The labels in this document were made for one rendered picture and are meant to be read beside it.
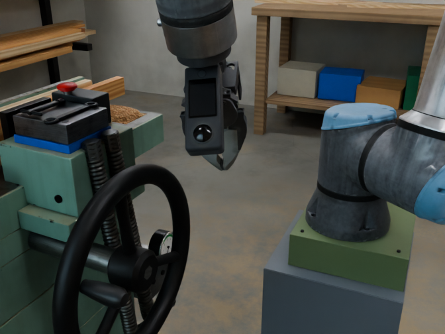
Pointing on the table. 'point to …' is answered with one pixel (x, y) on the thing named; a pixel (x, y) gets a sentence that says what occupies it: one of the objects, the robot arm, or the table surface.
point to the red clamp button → (67, 87)
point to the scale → (30, 92)
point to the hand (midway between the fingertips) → (222, 166)
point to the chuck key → (44, 107)
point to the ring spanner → (69, 113)
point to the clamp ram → (7, 124)
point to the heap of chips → (124, 114)
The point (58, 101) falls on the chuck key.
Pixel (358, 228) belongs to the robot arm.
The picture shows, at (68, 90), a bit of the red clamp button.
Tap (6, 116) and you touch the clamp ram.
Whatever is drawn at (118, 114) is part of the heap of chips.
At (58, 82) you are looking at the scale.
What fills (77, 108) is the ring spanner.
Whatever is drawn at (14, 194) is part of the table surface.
